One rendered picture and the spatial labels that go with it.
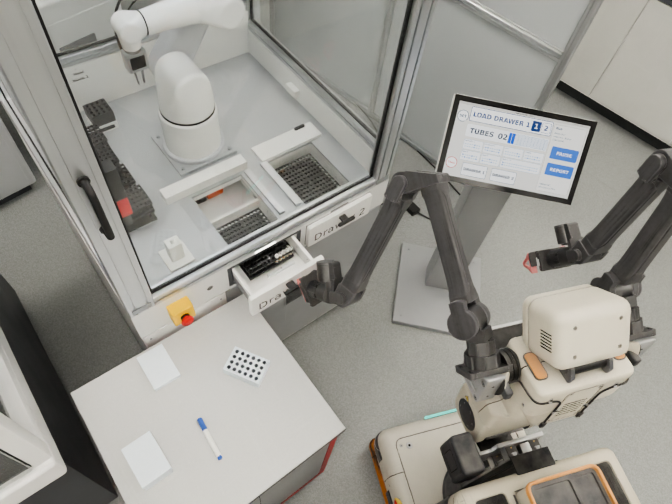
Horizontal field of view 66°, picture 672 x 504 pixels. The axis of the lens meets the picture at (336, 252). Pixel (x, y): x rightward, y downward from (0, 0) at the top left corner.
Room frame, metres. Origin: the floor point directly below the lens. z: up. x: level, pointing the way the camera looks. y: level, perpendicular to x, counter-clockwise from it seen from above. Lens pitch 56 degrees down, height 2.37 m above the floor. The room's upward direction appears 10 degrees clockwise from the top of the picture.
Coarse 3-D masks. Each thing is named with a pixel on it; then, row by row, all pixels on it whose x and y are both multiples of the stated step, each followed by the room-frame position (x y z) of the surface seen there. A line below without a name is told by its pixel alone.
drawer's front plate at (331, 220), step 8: (360, 200) 1.22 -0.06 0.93; (368, 200) 1.25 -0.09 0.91; (344, 208) 1.17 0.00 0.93; (352, 208) 1.19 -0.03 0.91; (360, 208) 1.22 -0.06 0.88; (368, 208) 1.25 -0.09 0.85; (328, 216) 1.12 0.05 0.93; (336, 216) 1.14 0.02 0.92; (360, 216) 1.23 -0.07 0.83; (312, 224) 1.08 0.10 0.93; (320, 224) 1.09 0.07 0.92; (328, 224) 1.11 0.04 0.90; (336, 224) 1.14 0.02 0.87; (312, 232) 1.06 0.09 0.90; (312, 240) 1.06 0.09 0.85
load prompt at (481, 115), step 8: (472, 112) 1.53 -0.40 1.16; (480, 112) 1.53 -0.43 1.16; (488, 112) 1.53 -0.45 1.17; (496, 112) 1.54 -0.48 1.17; (504, 112) 1.54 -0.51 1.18; (472, 120) 1.51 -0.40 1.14; (480, 120) 1.51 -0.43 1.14; (488, 120) 1.52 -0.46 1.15; (496, 120) 1.52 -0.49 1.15; (504, 120) 1.52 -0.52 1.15; (512, 120) 1.52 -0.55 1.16; (520, 120) 1.53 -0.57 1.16; (528, 120) 1.53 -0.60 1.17; (536, 120) 1.53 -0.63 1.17; (544, 120) 1.53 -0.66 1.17; (512, 128) 1.51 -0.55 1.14; (520, 128) 1.51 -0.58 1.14; (528, 128) 1.51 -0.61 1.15; (536, 128) 1.51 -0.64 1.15; (544, 128) 1.52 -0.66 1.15; (552, 128) 1.52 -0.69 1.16
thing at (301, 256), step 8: (288, 240) 1.04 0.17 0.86; (296, 240) 1.02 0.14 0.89; (296, 248) 1.01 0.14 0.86; (304, 248) 0.99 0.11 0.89; (296, 256) 0.99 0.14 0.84; (304, 256) 0.97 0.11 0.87; (280, 264) 0.95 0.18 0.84; (296, 264) 0.96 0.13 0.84; (240, 272) 0.89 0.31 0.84; (280, 272) 0.92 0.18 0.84; (288, 272) 0.92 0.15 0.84; (240, 280) 0.82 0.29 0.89; (248, 280) 0.86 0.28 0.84; (256, 280) 0.87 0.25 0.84; (264, 280) 0.87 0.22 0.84; (272, 280) 0.88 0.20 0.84; (240, 288) 0.82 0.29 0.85; (248, 288) 0.80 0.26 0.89; (256, 288) 0.84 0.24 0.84; (248, 296) 0.78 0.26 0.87
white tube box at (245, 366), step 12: (240, 348) 0.63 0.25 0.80; (228, 360) 0.59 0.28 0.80; (240, 360) 0.60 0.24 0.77; (252, 360) 0.60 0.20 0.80; (264, 360) 0.61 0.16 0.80; (228, 372) 0.55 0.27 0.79; (240, 372) 0.56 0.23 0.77; (252, 372) 0.57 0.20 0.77; (264, 372) 0.57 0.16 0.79; (252, 384) 0.53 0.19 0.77
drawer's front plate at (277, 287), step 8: (320, 256) 0.95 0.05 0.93; (304, 264) 0.91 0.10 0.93; (312, 264) 0.91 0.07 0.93; (296, 272) 0.87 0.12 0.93; (304, 272) 0.89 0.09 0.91; (280, 280) 0.83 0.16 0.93; (288, 280) 0.84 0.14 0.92; (296, 280) 0.87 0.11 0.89; (264, 288) 0.79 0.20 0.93; (272, 288) 0.80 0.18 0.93; (280, 288) 0.82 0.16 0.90; (256, 296) 0.76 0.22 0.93; (264, 296) 0.78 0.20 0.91; (272, 296) 0.80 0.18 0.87; (256, 304) 0.75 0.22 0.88; (264, 304) 0.77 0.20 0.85; (256, 312) 0.75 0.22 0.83
